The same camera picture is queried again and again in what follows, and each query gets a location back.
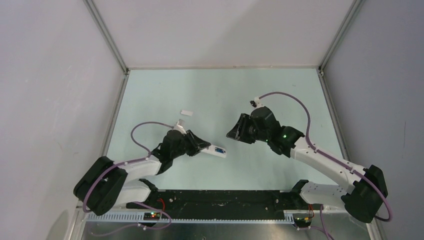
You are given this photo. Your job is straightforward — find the white battery cover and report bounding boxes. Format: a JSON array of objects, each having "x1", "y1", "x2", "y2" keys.
[{"x1": 180, "y1": 109, "x2": 193, "y2": 117}]

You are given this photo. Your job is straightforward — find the aluminium frame post right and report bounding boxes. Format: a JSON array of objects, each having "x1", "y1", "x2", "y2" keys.
[{"x1": 318, "y1": 0, "x2": 366, "y2": 73}]

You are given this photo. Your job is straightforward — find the blue AAA battery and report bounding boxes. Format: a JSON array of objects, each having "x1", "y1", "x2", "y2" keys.
[{"x1": 215, "y1": 147, "x2": 225, "y2": 154}]

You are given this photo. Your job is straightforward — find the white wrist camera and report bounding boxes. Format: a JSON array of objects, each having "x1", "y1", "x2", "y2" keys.
[
  {"x1": 249, "y1": 97, "x2": 264, "y2": 109},
  {"x1": 173, "y1": 119, "x2": 187, "y2": 135}
]

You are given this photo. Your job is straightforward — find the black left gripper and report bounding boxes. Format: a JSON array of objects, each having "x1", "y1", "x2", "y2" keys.
[{"x1": 171, "y1": 129, "x2": 211, "y2": 159}]

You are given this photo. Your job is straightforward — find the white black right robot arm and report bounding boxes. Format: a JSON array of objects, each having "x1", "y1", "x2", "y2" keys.
[{"x1": 226, "y1": 106, "x2": 388, "y2": 224}]

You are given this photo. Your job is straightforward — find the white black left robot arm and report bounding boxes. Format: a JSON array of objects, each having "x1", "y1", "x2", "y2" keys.
[{"x1": 73, "y1": 130, "x2": 212, "y2": 216}]

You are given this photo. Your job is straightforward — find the white slotted cable duct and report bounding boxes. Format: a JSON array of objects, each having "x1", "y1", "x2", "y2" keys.
[{"x1": 85, "y1": 211, "x2": 295, "y2": 224}]

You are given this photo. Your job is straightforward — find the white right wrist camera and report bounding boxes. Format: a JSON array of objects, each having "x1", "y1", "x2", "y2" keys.
[{"x1": 249, "y1": 97, "x2": 264, "y2": 109}]

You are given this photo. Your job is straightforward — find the left controller board with LEDs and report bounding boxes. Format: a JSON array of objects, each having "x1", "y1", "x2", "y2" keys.
[{"x1": 142, "y1": 211, "x2": 162, "y2": 221}]

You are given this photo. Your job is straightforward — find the aluminium frame post left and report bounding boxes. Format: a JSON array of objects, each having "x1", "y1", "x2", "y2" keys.
[{"x1": 83, "y1": 0, "x2": 129, "y2": 75}]

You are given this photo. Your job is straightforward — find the aluminium frame post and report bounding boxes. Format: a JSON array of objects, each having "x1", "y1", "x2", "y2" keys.
[
  {"x1": 318, "y1": 0, "x2": 366, "y2": 73},
  {"x1": 83, "y1": 0, "x2": 129, "y2": 75}
]

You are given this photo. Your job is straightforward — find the white remote control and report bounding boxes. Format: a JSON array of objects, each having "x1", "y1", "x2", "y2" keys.
[{"x1": 201, "y1": 145, "x2": 227, "y2": 159}]

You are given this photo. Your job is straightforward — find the right controller board with wires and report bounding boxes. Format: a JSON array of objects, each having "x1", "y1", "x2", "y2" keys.
[{"x1": 292, "y1": 217, "x2": 313, "y2": 231}]

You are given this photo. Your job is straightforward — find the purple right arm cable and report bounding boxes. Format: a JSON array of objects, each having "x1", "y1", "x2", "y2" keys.
[{"x1": 258, "y1": 92, "x2": 394, "y2": 240}]

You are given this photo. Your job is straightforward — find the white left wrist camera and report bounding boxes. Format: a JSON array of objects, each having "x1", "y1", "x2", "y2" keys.
[{"x1": 173, "y1": 119, "x2": 187, "y2": 135}]

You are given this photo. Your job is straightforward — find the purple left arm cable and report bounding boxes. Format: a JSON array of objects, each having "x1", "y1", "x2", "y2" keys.
[{"x1": 82, "y1": 121, "x2": 175, "y2": 238}]

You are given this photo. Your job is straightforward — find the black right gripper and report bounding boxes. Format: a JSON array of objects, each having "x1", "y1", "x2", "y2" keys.
[{"x1": 226, "y1": 113, "x2": 270, "y2": 144}]

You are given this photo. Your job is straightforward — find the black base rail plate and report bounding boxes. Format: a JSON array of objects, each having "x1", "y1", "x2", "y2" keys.
[{"x1": 144, "y1": 189, "x2": 309, "y2": 220}]

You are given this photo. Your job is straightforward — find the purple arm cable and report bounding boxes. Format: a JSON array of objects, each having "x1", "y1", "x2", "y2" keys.
[
  {"x1": 82, "y1": 121, "x2": 175, "y2": 238},
  {"x1": 258, "y1": 92, "x2": 394, "y2": 240}
]

